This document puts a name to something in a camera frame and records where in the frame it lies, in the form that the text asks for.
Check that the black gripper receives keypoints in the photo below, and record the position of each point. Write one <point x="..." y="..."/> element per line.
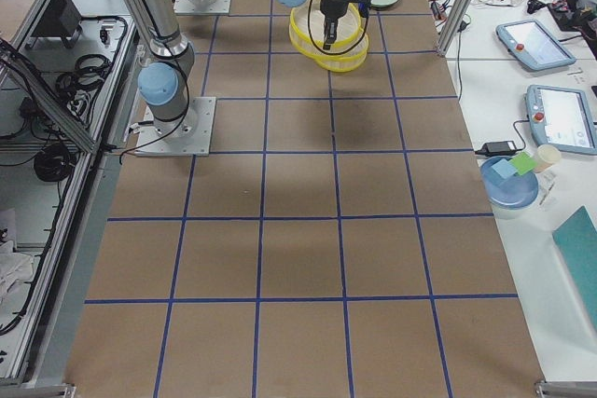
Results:
<point x="333" y="6"/>

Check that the far blue teach pendant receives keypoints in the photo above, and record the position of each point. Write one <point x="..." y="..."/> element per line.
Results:
<point x="533" y="45"/>

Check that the blue teach pendant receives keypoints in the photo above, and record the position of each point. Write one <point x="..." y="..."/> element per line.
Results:
<point x="561" y="117"/>
<point x="533" y="45"/>

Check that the black power adapter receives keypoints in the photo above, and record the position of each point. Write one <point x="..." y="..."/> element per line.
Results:
<point x="497" y="148"/>

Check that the blue cube block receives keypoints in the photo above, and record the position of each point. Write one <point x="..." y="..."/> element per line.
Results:
<point x="503" y="169"/>

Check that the green cube block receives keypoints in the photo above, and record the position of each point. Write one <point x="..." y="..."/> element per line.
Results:
<point x="522" y="163"/>

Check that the blue plate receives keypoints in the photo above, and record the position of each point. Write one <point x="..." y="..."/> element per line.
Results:
<point x="514" y="193"/>

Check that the near blue teach pendant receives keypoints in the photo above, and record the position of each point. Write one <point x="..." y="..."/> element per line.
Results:
<point x="561" y="117"/>

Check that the beige cup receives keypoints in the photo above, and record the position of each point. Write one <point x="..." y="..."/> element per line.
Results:
<point x="546" y="155"/>

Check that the white crumpled cloth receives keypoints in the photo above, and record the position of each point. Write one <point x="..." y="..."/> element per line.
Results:
<point x="16" y="268"/>

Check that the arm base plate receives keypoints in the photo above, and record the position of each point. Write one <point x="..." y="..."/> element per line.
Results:
<point x="201" y="7"/>
<point x="192" y="137"/>

